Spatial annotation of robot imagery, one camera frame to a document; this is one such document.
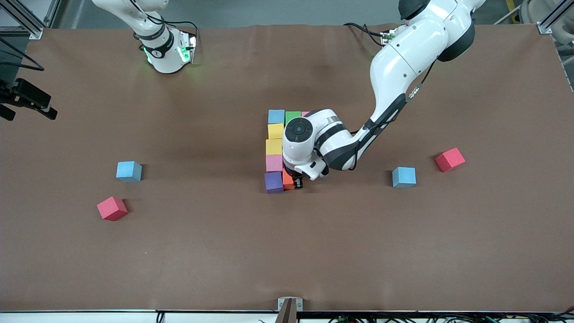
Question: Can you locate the purple foam cube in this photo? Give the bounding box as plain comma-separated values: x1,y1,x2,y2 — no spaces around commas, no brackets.
264,171,284,194

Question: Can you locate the large table mat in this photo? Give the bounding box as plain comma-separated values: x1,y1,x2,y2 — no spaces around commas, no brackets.
0,23,574,312

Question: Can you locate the red foam cube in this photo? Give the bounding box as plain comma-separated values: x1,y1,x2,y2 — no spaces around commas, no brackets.
435,148,466,173
96,196,129,222

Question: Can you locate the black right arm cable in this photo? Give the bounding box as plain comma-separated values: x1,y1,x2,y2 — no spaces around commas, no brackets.
0,38,46,72

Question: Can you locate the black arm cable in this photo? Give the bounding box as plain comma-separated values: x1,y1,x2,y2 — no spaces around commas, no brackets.
0,38,46,72
406,60,436,102

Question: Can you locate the aluminium frame profile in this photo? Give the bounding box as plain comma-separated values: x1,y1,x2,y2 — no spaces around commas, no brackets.
537,0,574,35
0,0,61,40

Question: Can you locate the metal mount bracket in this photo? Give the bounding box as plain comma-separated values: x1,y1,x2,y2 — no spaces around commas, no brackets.
277,297,304,323

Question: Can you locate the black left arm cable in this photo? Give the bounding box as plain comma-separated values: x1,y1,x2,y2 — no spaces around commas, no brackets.
406,60,436,102

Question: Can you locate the white table edge rail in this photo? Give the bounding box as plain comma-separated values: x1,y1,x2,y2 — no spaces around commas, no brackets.
0,310,574,323

